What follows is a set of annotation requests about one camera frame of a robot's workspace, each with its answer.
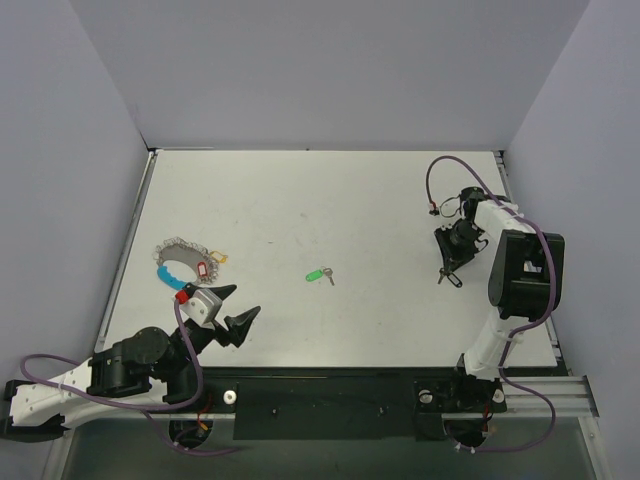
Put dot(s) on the red key tag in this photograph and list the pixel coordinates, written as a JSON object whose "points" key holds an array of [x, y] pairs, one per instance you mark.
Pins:
{"points": [[202, 269]]}

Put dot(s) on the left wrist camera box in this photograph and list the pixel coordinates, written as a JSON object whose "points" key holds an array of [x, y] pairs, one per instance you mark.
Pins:
{"points": [[201, 306]]}

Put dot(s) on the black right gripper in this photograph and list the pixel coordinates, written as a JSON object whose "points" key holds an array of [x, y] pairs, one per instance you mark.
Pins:
{"points": [[448, 248]]}

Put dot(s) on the black key tag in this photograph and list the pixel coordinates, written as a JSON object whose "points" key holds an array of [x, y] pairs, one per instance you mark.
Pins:
{"points": [[453, 279]]}

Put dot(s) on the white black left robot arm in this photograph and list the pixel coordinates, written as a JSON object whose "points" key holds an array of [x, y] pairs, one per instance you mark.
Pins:
{"points": [[151, 371]]}

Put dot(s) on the metal key organizer blue handle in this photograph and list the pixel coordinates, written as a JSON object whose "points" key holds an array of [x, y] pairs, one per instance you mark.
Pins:
{"points": [[176, 262]]}

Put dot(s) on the yellow key tag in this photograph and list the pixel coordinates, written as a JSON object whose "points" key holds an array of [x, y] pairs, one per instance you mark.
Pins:
{"points": [[218, 257]]}

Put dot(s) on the green key tag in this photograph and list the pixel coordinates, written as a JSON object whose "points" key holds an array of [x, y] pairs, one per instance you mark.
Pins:
{"points": [[314, 275]]}

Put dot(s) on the silver key on green tag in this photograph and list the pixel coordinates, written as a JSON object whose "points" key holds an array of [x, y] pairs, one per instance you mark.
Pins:
{"points": [[328, 273]]}

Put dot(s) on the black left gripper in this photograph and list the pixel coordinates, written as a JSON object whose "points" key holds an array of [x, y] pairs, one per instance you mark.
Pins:
{"points": [[218, 329]]}

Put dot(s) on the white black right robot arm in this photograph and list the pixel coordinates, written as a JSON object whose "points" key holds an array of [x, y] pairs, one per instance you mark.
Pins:
{"points": [[525, 280]]}

